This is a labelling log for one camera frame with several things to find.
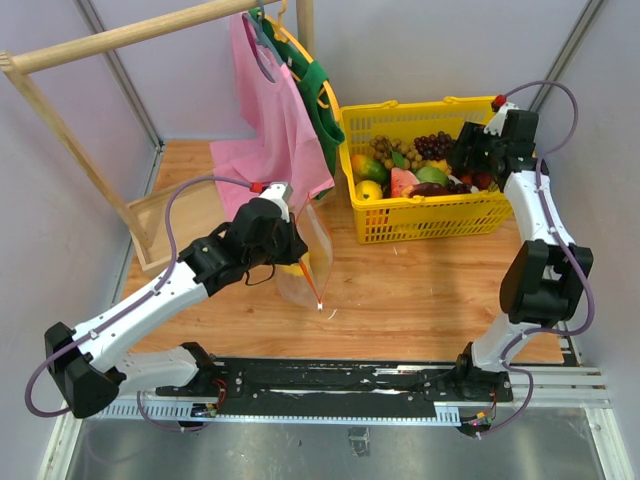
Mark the green orange mango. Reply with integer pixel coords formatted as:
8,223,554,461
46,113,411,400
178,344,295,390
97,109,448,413
350,154,389,184

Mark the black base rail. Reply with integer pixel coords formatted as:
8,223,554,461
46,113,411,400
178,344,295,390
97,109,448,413
155,357,513,422

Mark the dark purple grape bunch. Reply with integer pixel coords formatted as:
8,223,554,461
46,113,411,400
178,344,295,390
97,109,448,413
414,131,455,160

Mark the green shirt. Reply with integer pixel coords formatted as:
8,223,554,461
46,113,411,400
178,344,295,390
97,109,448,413
249,8,345,177

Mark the purple sweet potato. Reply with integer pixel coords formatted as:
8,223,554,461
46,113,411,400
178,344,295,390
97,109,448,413
401,182,451,198

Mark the clear zip top bag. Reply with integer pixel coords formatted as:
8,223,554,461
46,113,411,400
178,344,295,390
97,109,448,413
275,198,334,312

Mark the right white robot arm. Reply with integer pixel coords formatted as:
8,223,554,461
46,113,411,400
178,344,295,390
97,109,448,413
447,106,593,400

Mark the green guava fruit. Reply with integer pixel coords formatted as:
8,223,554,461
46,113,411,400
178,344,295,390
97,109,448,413
415,166,449,187

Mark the yellow lemon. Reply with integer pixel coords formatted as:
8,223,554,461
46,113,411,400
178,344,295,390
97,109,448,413
280,253,311,277
355,180,384,202

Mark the grey hanger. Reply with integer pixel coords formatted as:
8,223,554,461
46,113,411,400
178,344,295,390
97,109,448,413
242,1,284,84

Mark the yellow hanger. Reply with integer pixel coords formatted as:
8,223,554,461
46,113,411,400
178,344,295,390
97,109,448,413
263,7,341,121

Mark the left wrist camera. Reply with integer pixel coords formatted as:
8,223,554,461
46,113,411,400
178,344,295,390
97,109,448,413
248,182,292,223

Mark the pink shirt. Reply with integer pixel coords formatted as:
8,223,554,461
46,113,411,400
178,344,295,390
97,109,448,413
210,13,335,210

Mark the wooden clothes rack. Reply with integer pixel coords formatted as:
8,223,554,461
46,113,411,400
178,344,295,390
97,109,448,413
0,0,337,274

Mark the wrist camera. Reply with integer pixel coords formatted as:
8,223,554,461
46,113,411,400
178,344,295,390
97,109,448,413
248,182,292,223
485,94,519,136

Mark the brown longan bunch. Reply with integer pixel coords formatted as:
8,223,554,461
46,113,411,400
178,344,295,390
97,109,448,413
369,135,426,172

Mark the watermelon slice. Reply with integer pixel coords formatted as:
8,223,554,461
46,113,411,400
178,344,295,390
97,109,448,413
390,167,420,198

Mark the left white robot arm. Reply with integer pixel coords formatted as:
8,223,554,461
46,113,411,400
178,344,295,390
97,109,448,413
44,183,307,419

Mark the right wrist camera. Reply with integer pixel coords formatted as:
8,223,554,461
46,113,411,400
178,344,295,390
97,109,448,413
485,94,519,136

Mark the yellow plastic basket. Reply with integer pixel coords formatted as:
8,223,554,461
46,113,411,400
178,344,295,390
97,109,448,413
339,97,512,244

